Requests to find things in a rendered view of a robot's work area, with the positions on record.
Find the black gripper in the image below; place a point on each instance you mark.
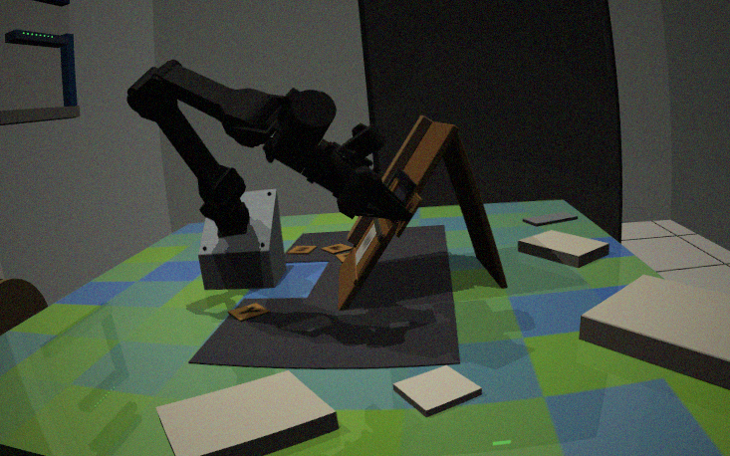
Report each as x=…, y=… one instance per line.
x=358, y=189

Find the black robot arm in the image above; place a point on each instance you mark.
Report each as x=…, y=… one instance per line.
x=299, y=120

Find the white paper ticket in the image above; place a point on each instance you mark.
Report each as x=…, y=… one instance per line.
x=366, y=242

